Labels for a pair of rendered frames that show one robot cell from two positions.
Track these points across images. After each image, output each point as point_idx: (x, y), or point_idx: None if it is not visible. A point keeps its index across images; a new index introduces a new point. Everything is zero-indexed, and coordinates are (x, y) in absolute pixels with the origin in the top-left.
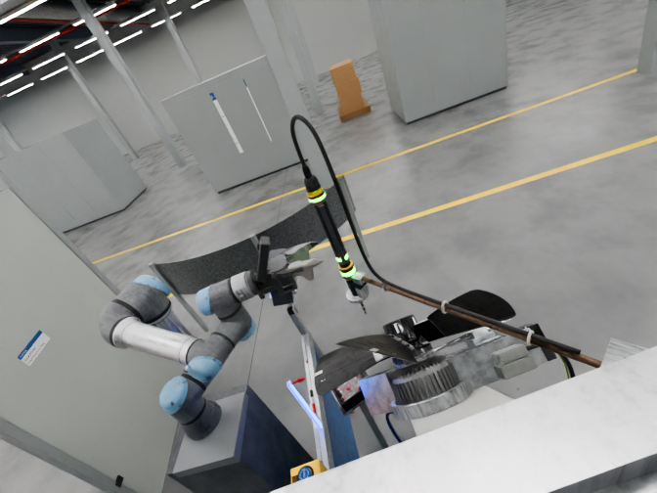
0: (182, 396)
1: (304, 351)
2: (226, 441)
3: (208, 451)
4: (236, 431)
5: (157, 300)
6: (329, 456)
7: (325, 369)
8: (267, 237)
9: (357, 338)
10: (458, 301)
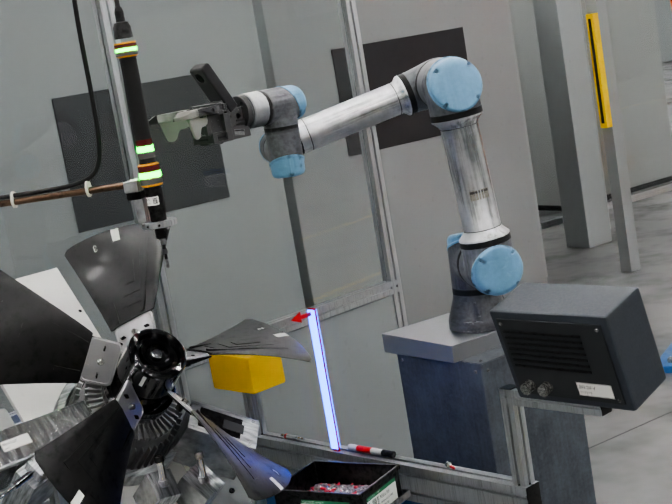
0: (447, 242)
1: (478, 471)
2: (411, 332)
3: (428, 324)
4: (406, 337)
5: (427, 98)
6: (306, 460)
7: (271, 336)
8: (200, 67)
9: (156, 249)
10: (29, 301)
